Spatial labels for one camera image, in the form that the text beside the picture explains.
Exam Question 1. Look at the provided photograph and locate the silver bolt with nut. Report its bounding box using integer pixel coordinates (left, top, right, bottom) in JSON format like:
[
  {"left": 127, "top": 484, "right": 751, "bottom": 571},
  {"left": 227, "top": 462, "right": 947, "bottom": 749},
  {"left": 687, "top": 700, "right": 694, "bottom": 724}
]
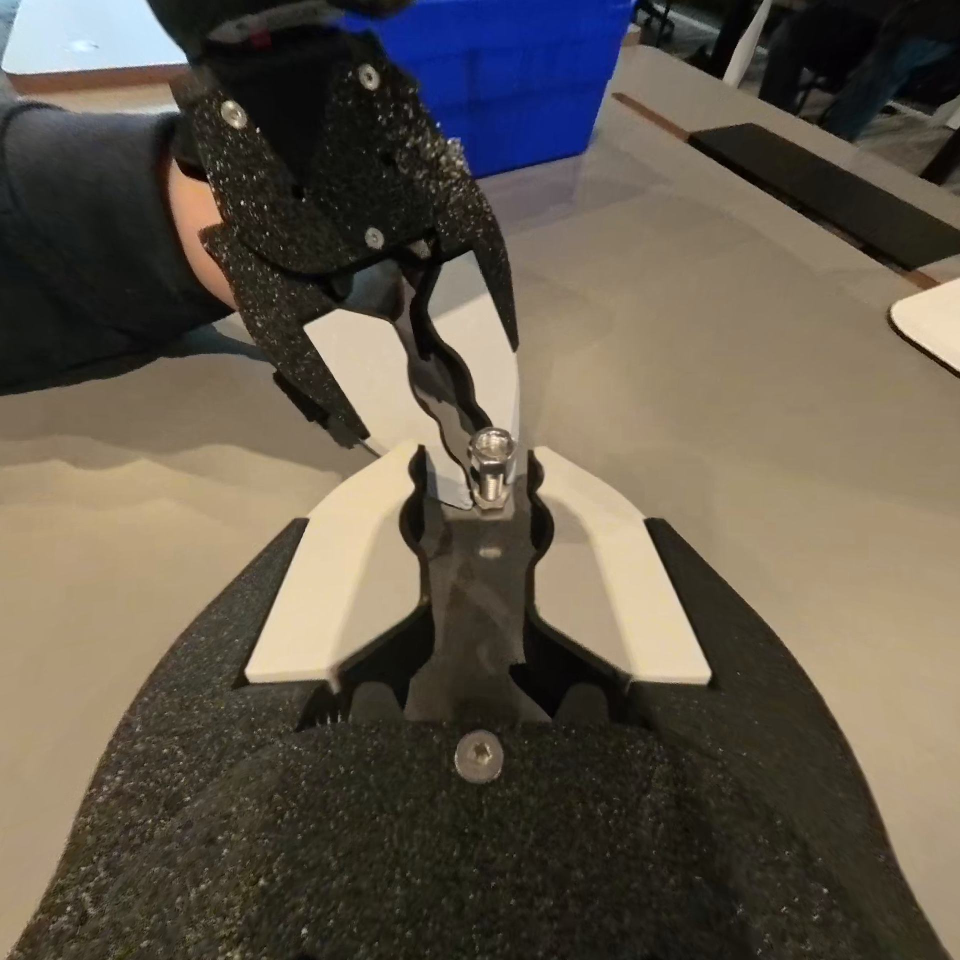
[{"left": 466, "top": 426, "right": 517, "bottom": 475}]

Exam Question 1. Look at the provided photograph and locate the white-based sign stand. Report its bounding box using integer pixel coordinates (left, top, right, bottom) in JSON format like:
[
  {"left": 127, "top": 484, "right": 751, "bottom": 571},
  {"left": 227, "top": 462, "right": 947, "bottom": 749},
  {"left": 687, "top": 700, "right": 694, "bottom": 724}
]
[{"left": 887, "top": 276, "right": 960, "bottom": 378}]

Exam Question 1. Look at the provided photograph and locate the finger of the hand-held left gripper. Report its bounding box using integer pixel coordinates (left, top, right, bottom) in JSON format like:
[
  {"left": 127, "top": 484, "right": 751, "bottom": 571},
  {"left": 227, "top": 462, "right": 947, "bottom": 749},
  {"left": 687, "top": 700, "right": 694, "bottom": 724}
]
[
  {"left": 420, "top": 249, "right": 524, "bottom": 483},
  {"left": 302, "top": 309, "right": 479, "bottom": 513}
]

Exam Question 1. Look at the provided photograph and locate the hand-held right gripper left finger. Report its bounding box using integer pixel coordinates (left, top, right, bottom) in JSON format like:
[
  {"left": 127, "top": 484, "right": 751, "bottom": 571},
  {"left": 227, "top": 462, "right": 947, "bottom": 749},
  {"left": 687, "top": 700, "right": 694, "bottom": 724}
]
[{"left": 246, "top": 441, "right": 436, "bottom": 684}]

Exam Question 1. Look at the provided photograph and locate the large blue plastic bin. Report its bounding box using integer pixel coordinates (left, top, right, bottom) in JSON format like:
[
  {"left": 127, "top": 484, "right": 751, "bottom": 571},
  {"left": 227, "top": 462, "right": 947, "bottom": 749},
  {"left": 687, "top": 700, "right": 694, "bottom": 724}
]
[{"left": 337, "top": 0, "right": 635, "bottom": 180}]

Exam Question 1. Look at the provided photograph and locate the black desk cable cover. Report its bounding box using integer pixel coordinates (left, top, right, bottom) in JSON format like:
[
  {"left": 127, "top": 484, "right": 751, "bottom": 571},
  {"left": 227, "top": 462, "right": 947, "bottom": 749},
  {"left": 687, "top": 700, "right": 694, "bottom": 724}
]
[{"left": 688, "top": 122, "right": 960, "bottom": 273}]

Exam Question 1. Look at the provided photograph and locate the person's left forearm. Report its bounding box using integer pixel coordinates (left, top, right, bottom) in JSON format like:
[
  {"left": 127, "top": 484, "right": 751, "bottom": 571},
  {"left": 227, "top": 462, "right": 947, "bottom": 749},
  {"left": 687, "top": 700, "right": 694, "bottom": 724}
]
[{"left": 0, "top": 97, "right": 241, "bottom": 395}]

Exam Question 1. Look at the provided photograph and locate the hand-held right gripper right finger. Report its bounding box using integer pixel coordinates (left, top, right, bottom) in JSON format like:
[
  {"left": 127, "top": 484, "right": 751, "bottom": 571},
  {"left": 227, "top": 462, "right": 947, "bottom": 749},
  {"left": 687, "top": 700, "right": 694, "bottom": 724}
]
[{"left": 525, "top": 447, "right": 714, "bottom": 690}]

